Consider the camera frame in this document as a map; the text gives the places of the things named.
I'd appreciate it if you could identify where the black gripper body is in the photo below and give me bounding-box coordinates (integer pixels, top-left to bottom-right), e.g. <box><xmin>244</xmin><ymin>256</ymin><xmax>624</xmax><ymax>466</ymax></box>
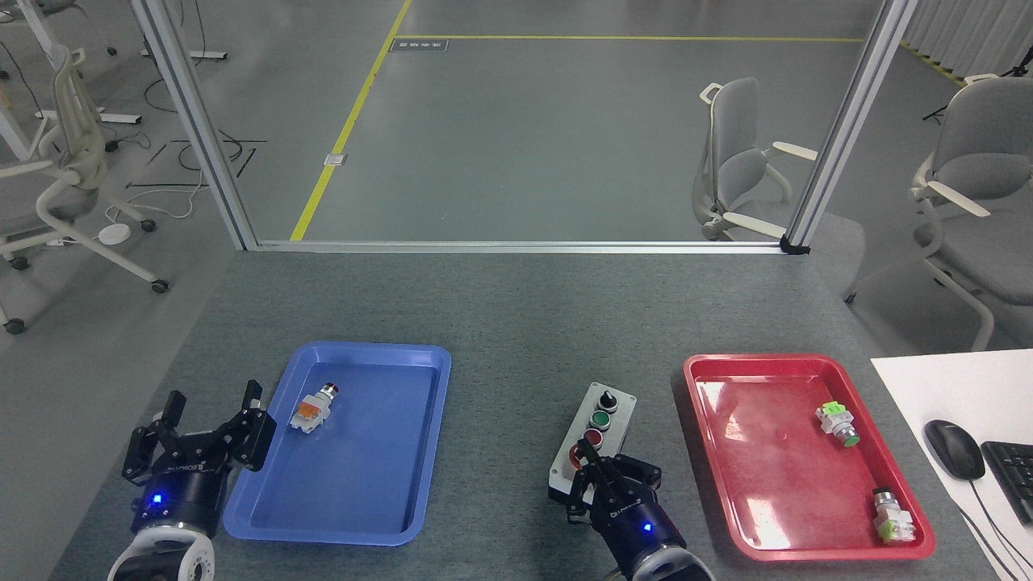
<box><xmin>130</xmin><ymin>436</ymin><xmax>243</xmax><ymax>541</ymax></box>
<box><xmin>584</xmin><ymin>476</ymin><xmax>688</xmax><ymax>575</ymax></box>

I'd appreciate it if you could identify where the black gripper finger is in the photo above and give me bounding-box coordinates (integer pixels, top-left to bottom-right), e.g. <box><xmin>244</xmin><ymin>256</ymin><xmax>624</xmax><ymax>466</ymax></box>
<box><xmin>563</xmin><ymin>439</ymin><xmax>604</xmax><ymax>527</ymax></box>
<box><xmin>213</xmin><ymin>378</ymin><xmax>278</xmax><ymax>474</ymax></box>
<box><xmin>121</xmin><ymin>390</ymin><xmax>189</xmax><ymax>486</ymax></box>
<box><xmin>589</xmin><ymin>445</ymin><xmax>665</xmax><ymax>498</ymax></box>

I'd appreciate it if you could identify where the grey control box with buttons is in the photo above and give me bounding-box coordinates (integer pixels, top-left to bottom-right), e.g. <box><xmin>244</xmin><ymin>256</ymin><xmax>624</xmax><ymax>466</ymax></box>
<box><xmin>547</xmin><ymin>381</ymin><xmax>638</xmax><ymax>507</ymax></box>

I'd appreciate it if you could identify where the red push button orange base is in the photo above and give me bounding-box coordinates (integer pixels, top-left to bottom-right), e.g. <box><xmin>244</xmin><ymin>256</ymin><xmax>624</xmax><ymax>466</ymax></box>
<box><xmin>290</xmin><ymin>382</ymin><xmax>341</xmax><ymax>437</ymax></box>

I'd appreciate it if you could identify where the silver push button green base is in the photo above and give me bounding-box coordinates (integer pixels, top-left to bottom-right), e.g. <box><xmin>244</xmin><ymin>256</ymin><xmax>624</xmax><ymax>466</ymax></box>
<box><xmin>872</xmin><ymin>487</ymin><xmax>918</xmax><ymax>544</ymax></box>

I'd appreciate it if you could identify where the blue plastic tray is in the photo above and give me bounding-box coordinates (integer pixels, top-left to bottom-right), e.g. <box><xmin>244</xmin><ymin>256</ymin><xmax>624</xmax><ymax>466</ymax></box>
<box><xmin>223</xmin><ymin>341</ymin><xmax>453</xmax><ymax>547</ymax></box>

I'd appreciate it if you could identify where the red plastic tray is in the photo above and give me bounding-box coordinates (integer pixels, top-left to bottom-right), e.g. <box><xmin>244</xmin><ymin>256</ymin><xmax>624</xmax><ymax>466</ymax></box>
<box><xmin>683</xmin><ymin>353</ymin><xmax>937</xmax><ymax>562</ymax></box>

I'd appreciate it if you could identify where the silver aluminium crossbar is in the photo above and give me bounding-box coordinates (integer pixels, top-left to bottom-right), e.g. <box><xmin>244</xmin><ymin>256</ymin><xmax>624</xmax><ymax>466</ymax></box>
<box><xmin>253</xmin><ymin>240</ymin><xmax>788</xmax><ymax>255</ymax></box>

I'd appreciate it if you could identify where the white mesh office chair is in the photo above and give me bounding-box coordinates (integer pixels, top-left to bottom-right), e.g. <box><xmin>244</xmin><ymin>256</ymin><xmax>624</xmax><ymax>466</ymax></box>
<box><xmin>0</xmin><ymin>44</ymin><xmax>171</xmax><ymax>336</ymax></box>

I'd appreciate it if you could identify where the black computer mouse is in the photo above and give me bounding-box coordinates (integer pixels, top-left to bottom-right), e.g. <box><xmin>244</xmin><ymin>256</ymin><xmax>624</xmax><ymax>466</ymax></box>
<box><xmin>924</xmin><ymin>419</ymin><xmax>987</xmax><ymax>483</ymax></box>

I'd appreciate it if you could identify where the grey office chair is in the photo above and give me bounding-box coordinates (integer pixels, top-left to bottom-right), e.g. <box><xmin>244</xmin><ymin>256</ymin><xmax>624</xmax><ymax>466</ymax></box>
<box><xmin>692</xmin><ymin>77</ymin><xmax>867</xmax><ymax>304</ymax></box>
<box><xmin>843</xmin><ymin>73</ymin><xmax>1033</xmax><ymax>353</ymax></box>

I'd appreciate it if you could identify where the white desk top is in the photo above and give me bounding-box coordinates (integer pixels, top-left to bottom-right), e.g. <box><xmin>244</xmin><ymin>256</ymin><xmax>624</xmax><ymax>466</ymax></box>
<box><xmin>870</xmin><ymin>349</ymin><xmax>1033</xmax><ymax>581</ymax></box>

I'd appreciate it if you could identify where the white desk foot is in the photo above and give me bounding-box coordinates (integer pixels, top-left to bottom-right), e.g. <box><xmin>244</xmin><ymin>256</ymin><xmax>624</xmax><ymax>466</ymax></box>
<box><xmin>141</xmin><ymin>47</ymin><xmax>229</xmax><ymax>62</ymax></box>
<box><xmin>36</xmin><ymin>110</ymin><xmax>144</xmax><ymax>127</ymax></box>

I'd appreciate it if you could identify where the black keyboard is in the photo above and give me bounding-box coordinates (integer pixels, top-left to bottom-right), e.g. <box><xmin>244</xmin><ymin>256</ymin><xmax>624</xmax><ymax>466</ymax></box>
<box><xmin>980</xmin><ymin>440</ymin><xmax>1033</xmax><ymax>526</ymax></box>

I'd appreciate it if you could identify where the white ribbed partition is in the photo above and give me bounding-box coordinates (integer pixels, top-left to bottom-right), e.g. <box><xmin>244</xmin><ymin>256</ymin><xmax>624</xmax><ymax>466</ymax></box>
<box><xmin>899</xmin><ymin>0</ymin><xmax>1033</xmax><ymax>78</ymax></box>

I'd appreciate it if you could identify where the green push button switch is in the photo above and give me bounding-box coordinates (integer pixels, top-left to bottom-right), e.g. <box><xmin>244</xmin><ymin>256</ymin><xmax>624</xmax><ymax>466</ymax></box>
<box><xmin>814</xmin><ymin>400</ymin><xmax>862</xmax><ymax>449</ymax></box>

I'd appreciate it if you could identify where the white floor cable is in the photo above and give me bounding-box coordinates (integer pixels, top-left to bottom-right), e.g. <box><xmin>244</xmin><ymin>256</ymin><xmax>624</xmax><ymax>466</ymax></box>
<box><xmin>103</xmin><ymin>179</ymin><xmax>209</xmax><ymax>227</ymax></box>

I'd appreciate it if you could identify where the black floor cable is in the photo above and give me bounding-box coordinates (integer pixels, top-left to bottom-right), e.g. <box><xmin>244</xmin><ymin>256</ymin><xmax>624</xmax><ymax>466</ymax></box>
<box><xmin>144</xmin><ymin>0</ymin><xmax>269</xmax><ymax>175</ymax></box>

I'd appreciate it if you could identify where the silver aluminium post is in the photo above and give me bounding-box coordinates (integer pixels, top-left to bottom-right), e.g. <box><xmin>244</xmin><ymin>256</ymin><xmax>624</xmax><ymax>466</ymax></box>
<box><xmin>780</xmin><ymin>0</ymin><xmax>920</xmax><ymax>256</ymax></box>
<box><xmin>129</xmin><ymin>0</ymin><xmax>260</xmax><ymax>252</ymax></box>

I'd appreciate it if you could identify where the black mouse cable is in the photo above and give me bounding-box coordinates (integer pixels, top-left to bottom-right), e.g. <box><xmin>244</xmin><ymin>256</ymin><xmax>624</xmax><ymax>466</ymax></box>
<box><xmin>959</xmin><ymin>478</ymin><xmax>1030</xmax><ymax>581</ymax></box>

